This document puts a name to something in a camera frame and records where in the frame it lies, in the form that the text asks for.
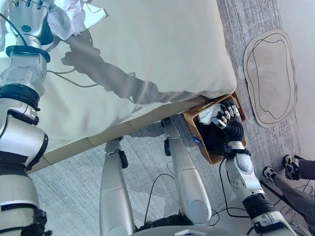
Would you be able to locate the robot left leg silver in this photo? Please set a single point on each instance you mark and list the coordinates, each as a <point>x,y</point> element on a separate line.
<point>114,191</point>

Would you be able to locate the white cloth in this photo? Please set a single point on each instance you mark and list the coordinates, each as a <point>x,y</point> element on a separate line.
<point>206,115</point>

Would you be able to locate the brown wicker basket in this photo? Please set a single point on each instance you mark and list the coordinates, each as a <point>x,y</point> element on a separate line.
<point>193,123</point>

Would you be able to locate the robot right arm silver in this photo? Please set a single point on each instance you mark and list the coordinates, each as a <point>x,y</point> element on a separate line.
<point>243,169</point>

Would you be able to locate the blue basket tag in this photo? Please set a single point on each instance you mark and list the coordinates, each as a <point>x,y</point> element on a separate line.
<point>196,139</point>

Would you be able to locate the grey textured carpet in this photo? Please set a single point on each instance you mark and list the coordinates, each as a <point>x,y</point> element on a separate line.
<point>246,14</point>

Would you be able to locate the robot left arm silver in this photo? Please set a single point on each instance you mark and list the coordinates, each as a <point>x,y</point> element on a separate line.
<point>22,140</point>

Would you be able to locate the person's leg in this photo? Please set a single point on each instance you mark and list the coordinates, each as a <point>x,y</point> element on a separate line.
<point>295,196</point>
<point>307,168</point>

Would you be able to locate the white garment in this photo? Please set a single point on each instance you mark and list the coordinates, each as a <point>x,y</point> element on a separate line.
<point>66,19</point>

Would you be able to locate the beige rug with black lines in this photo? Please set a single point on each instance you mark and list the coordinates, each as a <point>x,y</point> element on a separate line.
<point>270,78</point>

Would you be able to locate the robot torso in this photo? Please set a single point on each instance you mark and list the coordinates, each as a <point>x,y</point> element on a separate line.
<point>172,225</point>

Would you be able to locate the beige bed frame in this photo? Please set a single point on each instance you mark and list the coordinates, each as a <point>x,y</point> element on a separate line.
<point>110,140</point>

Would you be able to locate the person's shoe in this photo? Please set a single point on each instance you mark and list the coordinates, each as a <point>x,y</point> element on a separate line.
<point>291,166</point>
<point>270,174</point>

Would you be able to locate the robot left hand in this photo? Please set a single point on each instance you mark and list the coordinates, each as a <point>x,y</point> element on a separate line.
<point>27,17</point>

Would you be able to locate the robot leg silver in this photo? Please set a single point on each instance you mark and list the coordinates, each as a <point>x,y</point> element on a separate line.
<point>189,182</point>
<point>114,191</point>

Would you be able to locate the robot right leg silver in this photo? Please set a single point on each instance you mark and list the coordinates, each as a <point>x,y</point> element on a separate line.
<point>189,182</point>

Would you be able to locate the bed with white sheet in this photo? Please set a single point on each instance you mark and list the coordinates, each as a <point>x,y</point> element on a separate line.
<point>147,49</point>

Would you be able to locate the black metal rod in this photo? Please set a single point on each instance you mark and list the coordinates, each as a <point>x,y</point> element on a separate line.
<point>275,193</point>

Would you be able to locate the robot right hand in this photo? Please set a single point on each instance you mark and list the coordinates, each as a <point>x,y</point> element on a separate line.
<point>233,127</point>

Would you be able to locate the black garment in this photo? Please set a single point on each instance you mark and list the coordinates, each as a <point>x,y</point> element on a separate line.
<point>211,142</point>

